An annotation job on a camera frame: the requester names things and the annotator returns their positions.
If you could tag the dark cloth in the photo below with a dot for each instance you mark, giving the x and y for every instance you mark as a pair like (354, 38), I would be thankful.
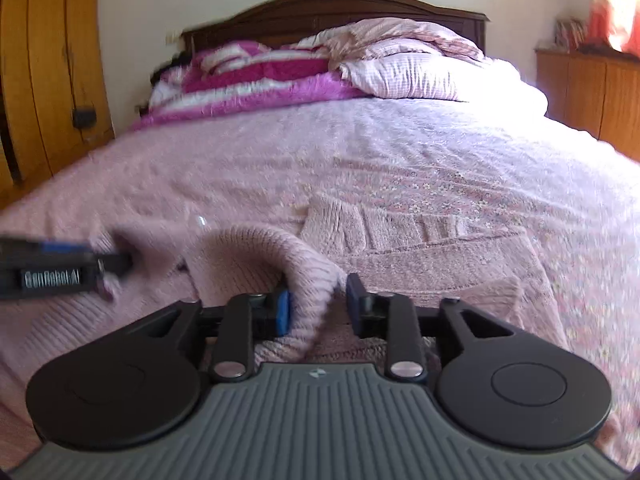
(167, 67)

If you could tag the wooden wardrobe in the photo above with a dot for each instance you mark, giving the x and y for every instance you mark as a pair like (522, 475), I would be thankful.
(45, 60)

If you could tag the red curtain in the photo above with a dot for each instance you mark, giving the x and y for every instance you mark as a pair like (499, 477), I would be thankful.
(612, 15)

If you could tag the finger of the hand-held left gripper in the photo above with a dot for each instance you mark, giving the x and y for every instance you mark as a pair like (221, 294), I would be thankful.
(115, 263)

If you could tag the dark wooden headboard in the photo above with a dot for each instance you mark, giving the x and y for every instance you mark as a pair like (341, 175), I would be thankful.
(320, 7)

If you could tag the white wall socket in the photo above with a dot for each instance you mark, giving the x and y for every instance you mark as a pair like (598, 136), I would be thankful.
(173, 37)

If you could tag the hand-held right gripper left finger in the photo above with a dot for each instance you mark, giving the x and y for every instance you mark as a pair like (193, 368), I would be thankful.
(283, 312)

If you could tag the wooden cabinet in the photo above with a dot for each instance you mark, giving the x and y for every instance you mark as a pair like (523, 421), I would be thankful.
(585, 95)

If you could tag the row of books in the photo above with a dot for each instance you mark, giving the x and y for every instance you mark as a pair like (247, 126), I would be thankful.
(570, 34)

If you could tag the purple and white blanket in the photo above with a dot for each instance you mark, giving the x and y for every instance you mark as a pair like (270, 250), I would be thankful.
(260, 82)

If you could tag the pink floral bed sheet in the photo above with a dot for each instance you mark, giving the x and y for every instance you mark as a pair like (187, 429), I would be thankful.
(400, 150)

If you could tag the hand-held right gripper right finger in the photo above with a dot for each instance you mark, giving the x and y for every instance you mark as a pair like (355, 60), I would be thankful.
(354, 305)

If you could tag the pink checked quilt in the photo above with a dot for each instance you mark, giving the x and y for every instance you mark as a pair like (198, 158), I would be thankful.
(410, 60)

